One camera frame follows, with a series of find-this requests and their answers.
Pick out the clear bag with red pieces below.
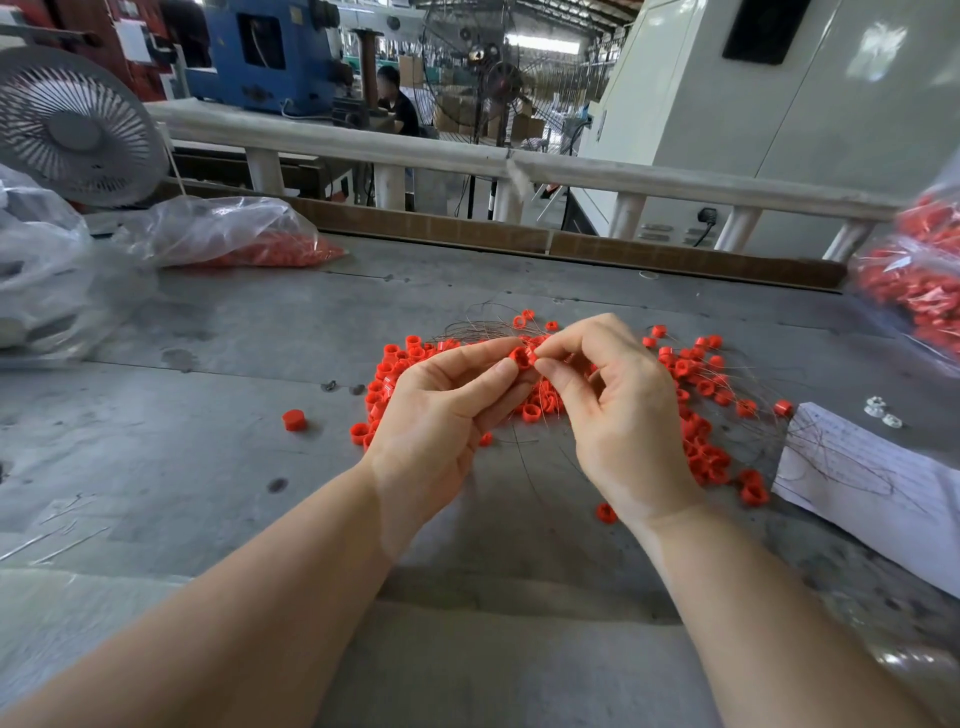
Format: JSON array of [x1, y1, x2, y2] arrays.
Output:
[[117, 195, 347, 270]]

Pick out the black pedestal fan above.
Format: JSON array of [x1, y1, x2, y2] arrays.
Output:
[[478, 57, 531, 224]]

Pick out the person's right forearm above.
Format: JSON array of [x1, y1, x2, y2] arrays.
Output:
[[637, 507, 939, 728]]

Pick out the large grey machine cabinet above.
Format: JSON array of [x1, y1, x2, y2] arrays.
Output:
[[577, 0, 960, 260]]

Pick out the white paper sheet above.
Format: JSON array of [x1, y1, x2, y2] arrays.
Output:
[[774, 402, 960, 599]]

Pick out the bundle of thin metal wires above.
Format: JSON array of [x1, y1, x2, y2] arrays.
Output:
[[442, 315, 647, 497]]

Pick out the large clear bag red pieces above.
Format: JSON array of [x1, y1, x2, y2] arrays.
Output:
[[847, 157, 960, 362]]

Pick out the pile of red plastic rings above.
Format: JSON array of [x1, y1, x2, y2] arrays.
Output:
[[349, 309, 797, 524]]

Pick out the crumpled clear plastic bag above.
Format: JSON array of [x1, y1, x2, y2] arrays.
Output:
[[0, 162, 125, 366]]

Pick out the blue industrial machine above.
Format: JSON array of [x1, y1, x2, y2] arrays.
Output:
[[192, 0, 354, 119]]

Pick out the brown wooden board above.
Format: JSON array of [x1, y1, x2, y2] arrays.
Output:
[[153, 180, 848, 293]]

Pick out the person's right hand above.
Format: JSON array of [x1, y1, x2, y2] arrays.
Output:
[[532, 313, 707, 534]]

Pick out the white metal railing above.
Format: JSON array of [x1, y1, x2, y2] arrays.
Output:
[[147, 99, 909, 261]]

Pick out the person's left hand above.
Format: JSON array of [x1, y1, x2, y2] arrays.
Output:
[[360, 336, 542, 560]]

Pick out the person's left forearm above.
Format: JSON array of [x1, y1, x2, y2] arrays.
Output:
[[0, 468, 419, 728]]

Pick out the red industrial machine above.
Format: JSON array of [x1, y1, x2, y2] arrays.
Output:
[[0, 0, 170, 102]]

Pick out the white desk fan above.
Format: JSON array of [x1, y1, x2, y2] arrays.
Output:
[[0, 45, 170, 209]]

